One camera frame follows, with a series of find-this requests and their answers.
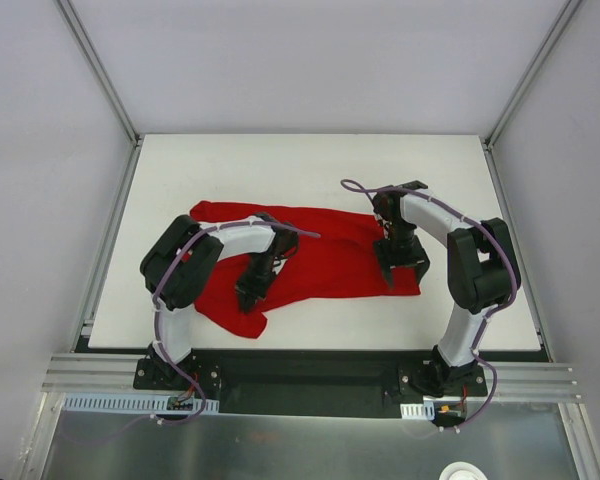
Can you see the aluminium frame post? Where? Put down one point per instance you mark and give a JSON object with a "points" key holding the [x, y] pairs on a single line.
{"points": [[547, 46], [86, 46]]}

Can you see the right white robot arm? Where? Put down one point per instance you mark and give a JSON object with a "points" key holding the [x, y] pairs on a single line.
{"points": [[483, 276]]}

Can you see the right aluminium frame post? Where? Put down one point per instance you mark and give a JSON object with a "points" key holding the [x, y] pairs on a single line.
{"points": [[547, 46]]}

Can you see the left aluminium frame post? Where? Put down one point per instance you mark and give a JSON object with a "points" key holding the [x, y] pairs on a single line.
{"points": [[86, 46]]}

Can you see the red t-shirt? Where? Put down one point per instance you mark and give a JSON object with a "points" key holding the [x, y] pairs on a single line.
{"points": [[340, 263]]}

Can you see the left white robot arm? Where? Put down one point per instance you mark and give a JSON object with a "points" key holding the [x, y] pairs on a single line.
{"points": [[177, 269]]}

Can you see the right white cable duct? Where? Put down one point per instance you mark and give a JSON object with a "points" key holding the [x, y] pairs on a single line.
{"points": [[418, 411]]}

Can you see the aluminium front rail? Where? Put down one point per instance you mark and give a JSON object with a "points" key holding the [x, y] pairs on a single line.
{"points": [[517, 381]]}

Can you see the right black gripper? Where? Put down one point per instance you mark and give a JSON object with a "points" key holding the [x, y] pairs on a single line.
{"points": [[401, 255]]}

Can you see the left white cable duct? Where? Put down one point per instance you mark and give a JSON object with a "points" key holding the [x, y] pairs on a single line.
{"points": [[138, 404]]}

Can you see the white cable duct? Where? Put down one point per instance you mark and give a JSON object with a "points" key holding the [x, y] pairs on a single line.
{"points": [[138, 404], [418, 411]]}

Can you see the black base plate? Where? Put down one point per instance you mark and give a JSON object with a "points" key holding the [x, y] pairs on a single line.
{"points": [[322, 383]]}

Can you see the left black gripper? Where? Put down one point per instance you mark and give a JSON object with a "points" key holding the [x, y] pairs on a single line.
{"points": [[252, 286]]}

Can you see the white round object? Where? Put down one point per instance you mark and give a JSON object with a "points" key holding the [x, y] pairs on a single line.
{"points": [[461, 471]]}

